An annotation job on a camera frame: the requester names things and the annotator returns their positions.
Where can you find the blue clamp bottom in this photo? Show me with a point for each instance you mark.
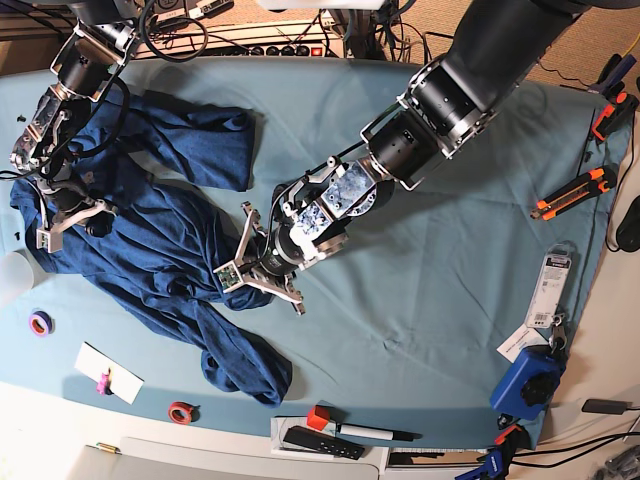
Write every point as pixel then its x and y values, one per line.
pixel 493 467

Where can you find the blue t-shirt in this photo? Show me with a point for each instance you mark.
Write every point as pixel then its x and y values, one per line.
pixel 159 259

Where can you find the blue black clamp top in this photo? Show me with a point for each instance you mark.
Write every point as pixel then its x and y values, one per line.
pixel 612 74

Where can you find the red tape roll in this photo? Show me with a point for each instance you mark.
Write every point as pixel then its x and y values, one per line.
pixel 181 413

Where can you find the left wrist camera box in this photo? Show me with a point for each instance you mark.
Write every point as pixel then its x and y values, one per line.
pixel 229 276

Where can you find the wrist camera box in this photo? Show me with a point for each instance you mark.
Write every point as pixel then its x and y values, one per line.
pixel 48 240
pixel 229 276

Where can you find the white paper card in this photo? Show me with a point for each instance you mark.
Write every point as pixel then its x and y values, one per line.
pixel 520 339

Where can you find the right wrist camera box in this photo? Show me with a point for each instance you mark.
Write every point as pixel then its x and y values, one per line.
pixel 48 240

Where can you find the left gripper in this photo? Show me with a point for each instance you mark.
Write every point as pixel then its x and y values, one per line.
pixel 265 262

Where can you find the red cube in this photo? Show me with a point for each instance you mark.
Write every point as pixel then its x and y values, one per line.
pixel 318 418

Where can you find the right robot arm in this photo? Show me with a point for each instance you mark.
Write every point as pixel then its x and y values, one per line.
pixel 103 41

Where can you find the translucent plastic cup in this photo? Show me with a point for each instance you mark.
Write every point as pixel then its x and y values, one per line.
pixel 16 277

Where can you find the orange clamp bottom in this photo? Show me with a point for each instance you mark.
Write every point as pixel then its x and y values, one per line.
pixel 514 429

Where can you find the white black marker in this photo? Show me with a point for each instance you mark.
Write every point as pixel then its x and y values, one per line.
pixel 375 432

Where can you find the white card with pink clip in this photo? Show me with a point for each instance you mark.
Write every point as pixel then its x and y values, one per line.
pixel 109 376

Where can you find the purple tape roll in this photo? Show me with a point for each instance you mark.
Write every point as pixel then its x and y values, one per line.
pixel 41 323

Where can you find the power strip with red switch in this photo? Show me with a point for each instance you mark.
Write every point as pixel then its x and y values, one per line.
pixel 247 30

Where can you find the orange black utility knife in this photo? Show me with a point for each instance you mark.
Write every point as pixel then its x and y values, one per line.
pixel 584 187

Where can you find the orange black clamp right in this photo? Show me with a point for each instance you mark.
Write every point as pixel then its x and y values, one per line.
pixel 620 110

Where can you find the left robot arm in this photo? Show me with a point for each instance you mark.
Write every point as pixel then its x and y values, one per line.
pixel 449 101

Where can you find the black computer mouse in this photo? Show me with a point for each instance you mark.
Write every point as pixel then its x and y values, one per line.
pixel 627 235

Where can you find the black remote control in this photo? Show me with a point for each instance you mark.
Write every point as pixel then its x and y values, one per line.
pixel 325 444

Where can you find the blister pack with tool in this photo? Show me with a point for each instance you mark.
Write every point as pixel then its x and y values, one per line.
pixel 549 286

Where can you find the blue box with black knob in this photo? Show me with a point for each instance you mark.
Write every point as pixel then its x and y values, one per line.
pixel 529 383

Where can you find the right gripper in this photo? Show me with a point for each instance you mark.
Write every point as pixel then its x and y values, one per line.
pixel 70 202

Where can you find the black small device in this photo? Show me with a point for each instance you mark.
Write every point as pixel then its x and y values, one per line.
pixel 604 407

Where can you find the light blue table cloth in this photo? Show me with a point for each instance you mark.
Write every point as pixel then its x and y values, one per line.
pixel 402 326

